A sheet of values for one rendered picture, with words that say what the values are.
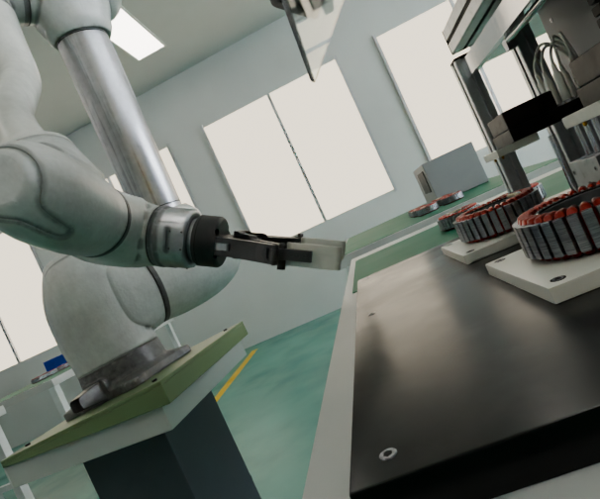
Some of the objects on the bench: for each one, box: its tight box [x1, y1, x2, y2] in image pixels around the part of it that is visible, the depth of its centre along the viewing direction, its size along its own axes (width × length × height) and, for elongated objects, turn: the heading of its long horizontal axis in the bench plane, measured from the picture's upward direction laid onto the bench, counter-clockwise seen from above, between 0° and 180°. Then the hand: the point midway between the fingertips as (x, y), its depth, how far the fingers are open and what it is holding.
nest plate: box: [441, 229, 519, 264], centre depth 59 cm, size 15×15×1 cm
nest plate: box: [485, 241, 600, 304], centre depth 35 cm, size 15×15×1 cm
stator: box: [452, 187, 544, 244], centre depth 59 cm, size 11×11×4 cm
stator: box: [512, 169, 600, 261], centre depth 35 cm, size 11×11×4 cm
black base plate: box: [350, 188, 600, 499], centre depth 47 cm, size 47×64×2 cm
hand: (335, 253), depth 62 cm, fingers open, 13 cm apart
